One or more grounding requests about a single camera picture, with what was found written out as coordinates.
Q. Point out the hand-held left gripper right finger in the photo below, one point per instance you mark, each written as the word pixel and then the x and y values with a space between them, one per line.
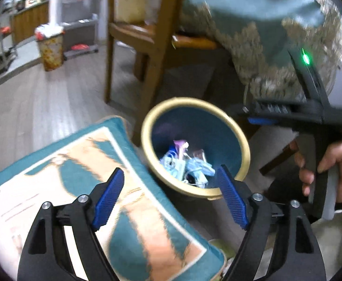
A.
pixel 232 199

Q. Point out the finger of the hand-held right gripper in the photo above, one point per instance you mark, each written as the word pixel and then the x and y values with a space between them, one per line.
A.
pixel 279 106
pixel 261 121

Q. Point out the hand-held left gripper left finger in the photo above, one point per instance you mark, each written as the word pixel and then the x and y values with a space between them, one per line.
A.
pixel 109 199

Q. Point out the blue blister pack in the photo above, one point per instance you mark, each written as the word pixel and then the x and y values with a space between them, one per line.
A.
pixel 200 168

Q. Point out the teal bin with yellow rim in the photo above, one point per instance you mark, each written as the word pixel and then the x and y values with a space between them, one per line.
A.
pixel 217 128

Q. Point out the purple label packet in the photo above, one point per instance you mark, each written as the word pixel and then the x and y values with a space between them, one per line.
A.
pixel 180 147

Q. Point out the teal patterned cushion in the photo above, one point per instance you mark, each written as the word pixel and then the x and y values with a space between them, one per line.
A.
pixel 71 169

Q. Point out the teal fringed tablecloth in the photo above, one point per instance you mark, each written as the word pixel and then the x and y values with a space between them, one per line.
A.
pixel 247 14

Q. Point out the white fluffy cloth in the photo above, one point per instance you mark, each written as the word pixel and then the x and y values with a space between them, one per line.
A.
pixel 335 248

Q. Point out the floral waste bin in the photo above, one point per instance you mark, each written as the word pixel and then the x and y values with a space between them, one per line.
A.
pixel 51 54

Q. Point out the tan cardboard box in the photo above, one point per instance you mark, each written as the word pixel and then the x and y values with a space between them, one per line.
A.
pixel 130 1

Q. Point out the white plastic bin bag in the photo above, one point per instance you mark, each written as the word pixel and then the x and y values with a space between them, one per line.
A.
pixel 48 30

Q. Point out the wooden cabinet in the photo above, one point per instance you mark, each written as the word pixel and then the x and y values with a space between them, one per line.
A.
pixel 30 23

